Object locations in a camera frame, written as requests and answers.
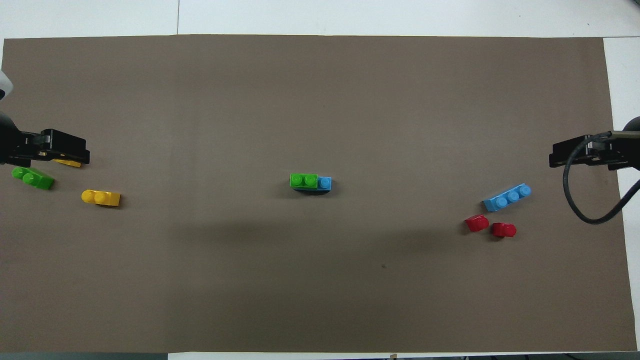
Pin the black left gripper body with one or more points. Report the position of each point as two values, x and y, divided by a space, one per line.
20 145

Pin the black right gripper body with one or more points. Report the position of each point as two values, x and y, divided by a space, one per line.
620 150

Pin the green two-stud block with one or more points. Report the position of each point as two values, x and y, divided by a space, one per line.
34 179
303 180

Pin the blue three-stud block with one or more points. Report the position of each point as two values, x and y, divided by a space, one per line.
325 184
507 198

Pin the yellow two-stud block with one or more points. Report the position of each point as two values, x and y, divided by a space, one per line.
69 163
102 198

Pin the red one-stud block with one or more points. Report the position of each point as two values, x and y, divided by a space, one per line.
477 223
504 230

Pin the brown table mat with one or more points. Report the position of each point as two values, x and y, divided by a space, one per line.
320 100

